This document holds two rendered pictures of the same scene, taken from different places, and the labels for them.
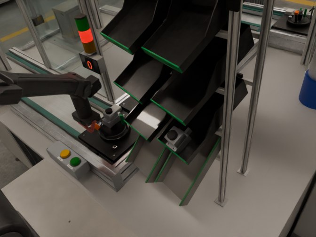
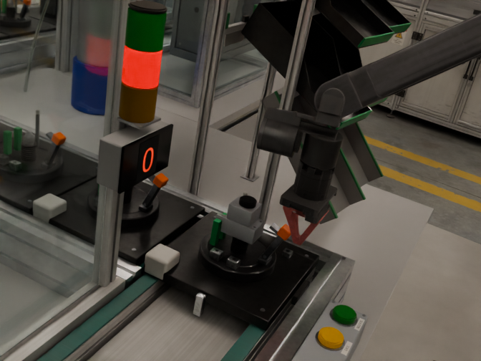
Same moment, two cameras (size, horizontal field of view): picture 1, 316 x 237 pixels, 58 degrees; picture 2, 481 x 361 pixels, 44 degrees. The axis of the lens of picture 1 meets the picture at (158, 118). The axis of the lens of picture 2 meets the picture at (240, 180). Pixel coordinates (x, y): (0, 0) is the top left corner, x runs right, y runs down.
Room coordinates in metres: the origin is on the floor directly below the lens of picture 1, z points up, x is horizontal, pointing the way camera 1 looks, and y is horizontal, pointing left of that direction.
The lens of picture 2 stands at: (1.32, 1.02, 1.58)
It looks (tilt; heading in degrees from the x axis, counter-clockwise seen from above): 27 degrees down; 246
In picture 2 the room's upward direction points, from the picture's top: 11 degrees clockwise
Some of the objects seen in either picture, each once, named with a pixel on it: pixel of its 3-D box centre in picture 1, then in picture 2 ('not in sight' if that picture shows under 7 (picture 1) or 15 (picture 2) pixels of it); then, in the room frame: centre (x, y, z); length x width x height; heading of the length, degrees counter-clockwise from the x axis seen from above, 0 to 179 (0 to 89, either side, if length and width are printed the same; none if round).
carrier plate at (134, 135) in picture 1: (115, 132); (235, 263); (0.92, 0.20, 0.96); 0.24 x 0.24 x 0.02; 43
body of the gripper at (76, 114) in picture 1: (83, 110); (312, 182); (0.85, 0.27, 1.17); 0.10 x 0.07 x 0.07; 44
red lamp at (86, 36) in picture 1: (85, 34); (142, 64); (1.14, 0.24, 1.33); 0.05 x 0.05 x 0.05
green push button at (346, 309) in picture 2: (75, 161); (343, 316); (0.78, 0.36, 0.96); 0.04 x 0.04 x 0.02
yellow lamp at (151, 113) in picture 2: (89, 45); (138, 99); (1.14, 0.24, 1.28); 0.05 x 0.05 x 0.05
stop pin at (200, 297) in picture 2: not in sight; (199, 304); (1.01, 0.29, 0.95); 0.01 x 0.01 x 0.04; 43
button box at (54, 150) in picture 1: (67, 158); (325, 354); (0.83, 0.41, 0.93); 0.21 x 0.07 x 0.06; 43
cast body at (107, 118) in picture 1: (112, 114); (240, 214); (0.93, 0.19, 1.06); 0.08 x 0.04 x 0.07; 134
